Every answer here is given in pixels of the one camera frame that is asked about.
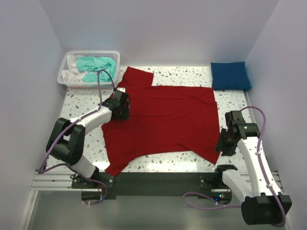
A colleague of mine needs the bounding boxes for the red t shirt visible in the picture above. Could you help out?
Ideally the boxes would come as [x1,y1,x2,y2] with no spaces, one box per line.
[101,67,220,176]

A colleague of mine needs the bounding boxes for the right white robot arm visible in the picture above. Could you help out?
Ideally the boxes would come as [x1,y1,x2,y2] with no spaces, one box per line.
[215,111,292,228]

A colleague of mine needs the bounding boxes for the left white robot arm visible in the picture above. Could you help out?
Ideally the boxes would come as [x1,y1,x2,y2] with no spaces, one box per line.
[46,88,130,181]

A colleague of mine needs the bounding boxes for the teal t shirt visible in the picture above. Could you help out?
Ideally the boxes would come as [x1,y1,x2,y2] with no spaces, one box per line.
[76,56,117,83]

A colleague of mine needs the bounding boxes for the white plastic laundry basket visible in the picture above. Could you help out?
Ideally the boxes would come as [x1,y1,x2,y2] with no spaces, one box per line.
[57,50,120,89]

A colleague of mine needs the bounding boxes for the white t shirt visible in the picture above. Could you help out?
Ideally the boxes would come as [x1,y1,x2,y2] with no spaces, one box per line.
[61,55,86,82]

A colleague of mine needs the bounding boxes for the folded blue t shirt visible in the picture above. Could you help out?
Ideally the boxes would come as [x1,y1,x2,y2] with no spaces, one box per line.
[211,62,252,91]

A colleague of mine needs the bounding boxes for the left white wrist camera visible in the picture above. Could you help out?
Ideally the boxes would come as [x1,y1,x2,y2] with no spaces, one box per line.
[117,87,126,92]

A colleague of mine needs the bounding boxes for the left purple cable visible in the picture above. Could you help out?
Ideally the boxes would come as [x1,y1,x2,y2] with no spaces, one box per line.
[37,69,118,207]

